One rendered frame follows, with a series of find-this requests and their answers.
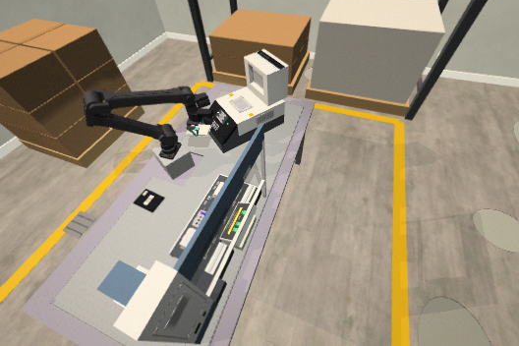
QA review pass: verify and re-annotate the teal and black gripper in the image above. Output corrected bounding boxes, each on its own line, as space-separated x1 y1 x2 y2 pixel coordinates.
186 110 203 137

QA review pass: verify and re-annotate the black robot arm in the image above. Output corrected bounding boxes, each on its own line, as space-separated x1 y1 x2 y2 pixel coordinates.
84 86 213 160

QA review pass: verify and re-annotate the beige well plate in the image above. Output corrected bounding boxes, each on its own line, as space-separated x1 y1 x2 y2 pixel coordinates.
213 182 224 196
186 125 211 137

